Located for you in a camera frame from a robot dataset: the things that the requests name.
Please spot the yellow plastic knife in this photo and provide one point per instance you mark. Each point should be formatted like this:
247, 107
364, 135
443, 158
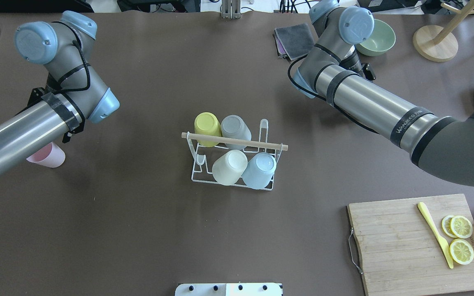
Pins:
443, 243

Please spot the mint green bowl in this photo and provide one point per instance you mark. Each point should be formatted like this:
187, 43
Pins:
381, 40

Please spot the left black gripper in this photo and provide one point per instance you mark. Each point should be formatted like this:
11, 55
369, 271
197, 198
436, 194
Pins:
70, 133

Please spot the pink cup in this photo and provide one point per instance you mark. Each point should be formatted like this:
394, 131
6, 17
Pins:
50, 155

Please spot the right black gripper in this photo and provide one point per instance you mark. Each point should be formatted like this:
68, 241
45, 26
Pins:
352, 61

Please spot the white cup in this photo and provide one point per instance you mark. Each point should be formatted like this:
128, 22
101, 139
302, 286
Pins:
228, 169

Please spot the white wire cup rack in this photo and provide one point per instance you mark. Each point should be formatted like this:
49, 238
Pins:
206, 150

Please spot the wooden cup tree stand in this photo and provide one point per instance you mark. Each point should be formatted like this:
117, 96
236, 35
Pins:
438, 44

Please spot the grey folded cloth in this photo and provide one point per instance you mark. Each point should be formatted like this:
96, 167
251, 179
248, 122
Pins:
293, 42

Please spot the light blue cup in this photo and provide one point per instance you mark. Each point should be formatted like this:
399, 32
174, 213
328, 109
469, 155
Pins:
259, 171

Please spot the grey cup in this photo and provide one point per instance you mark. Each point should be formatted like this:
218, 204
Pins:
234, 127

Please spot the yellow cup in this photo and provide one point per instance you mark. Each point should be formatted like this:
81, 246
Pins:
206, 123

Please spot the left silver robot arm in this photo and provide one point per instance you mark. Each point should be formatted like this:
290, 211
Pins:
74, 92

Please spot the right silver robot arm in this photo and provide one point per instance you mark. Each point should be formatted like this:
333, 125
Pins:
440, 146

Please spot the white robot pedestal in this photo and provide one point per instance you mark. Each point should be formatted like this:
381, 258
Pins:
230, 289

